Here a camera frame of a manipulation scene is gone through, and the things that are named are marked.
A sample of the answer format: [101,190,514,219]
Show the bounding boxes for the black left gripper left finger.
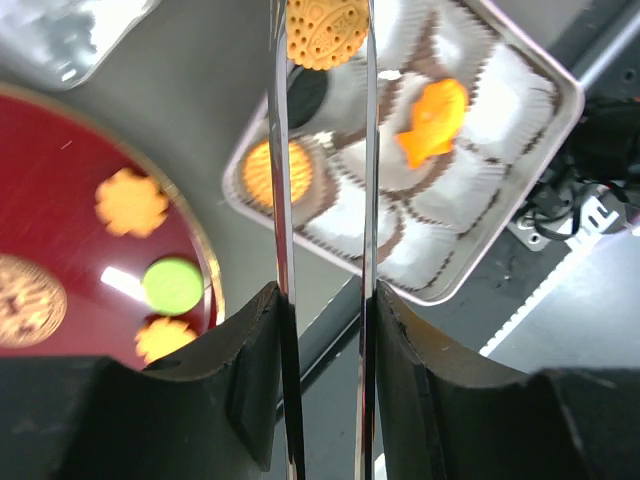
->
[1,282,280,479]

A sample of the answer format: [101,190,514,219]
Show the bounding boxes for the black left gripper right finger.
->
[376,286,639,479]

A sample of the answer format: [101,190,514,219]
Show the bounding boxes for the silver metal tongs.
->
[268,1,379,479]

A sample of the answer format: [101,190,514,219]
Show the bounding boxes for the orange leaf cookie large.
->
[395,78,469,169]

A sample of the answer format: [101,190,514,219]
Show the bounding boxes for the black sandwich cookie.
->
[287,67,329,130]

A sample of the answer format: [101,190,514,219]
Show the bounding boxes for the silver tin lid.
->
[1,0,159,91]

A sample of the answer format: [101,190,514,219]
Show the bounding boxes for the orange round dotted cookie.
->
[286,0,370,70]

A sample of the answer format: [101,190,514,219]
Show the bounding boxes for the orange flower cookie lower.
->
[135,317,197,364]

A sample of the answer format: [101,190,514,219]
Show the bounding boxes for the orange flower cookie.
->
[95,168,169,238]
[135,317,197,364]

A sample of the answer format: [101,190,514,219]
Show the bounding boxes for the green sandwich cookie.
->
[141,257,204,315]

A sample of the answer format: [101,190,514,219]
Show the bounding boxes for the orange flower cookie right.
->
[95,168,169,238]

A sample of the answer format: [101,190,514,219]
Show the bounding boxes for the red round lacquer tray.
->
[1,84,225,368]

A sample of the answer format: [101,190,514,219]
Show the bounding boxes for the cookie tin with paper cups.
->
[222,0,586,306]

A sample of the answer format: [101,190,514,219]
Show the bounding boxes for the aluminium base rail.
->
[480,233,639,372]

